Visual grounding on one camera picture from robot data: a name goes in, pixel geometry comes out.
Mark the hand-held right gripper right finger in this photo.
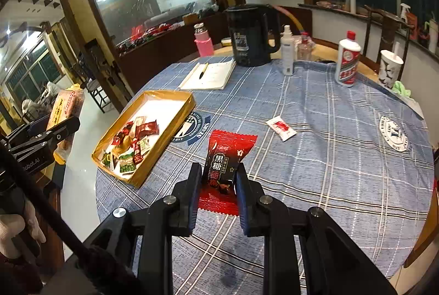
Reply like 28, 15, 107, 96
235, 172, 395, 295

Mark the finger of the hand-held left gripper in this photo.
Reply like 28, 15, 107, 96
7, 115, 50, 141
9, 116, 82, 158

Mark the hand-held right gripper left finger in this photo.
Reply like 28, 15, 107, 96
82, 162, 203, 295

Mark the yellow cake packet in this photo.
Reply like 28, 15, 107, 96
46, 86, 85, 162

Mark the red candy packet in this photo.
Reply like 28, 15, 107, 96
135, 120, 161, 140
111, 122, 134, 146
132, 141, 145, 163
198, 129, 258, 216

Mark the green pea snack packet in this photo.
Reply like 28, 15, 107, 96
117, 149, 136, 175

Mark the yellow cardboard tray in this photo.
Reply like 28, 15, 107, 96
91, 90, 196, 189

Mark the person's left hand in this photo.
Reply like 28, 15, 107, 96
0, 202, 47, 258

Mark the wooden stool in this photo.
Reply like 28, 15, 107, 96
86, 81, 110, 114

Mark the white and red sachet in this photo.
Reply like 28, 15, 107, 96
266, 116, 297, 142

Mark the blue plaid tablecloth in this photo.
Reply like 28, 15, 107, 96
95, 57, 435, 295

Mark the open notebook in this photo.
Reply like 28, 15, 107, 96
178, 61, 237, 90

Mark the pink water bottle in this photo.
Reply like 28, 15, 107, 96
193, 22, 215, 57

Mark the black electric kettle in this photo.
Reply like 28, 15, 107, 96
224, 4, 282, 67

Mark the clear glass bottle red cap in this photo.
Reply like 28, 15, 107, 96
298, 32, 314, 61

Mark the white liquor bottle red label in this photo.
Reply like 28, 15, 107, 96
335, 30, 362, 87

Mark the green cloth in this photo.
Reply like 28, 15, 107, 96
392, 81, 414, 97

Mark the white patterned paper cup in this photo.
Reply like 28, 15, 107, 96
379, 49, 404, 90

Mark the dark wooden chair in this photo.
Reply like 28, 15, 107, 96
364, 5, 414, 76

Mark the white trigger spray bottle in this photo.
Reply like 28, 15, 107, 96
399, 3, 412, 25

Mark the black cable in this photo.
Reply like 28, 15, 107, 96
0, 144, 93, 258

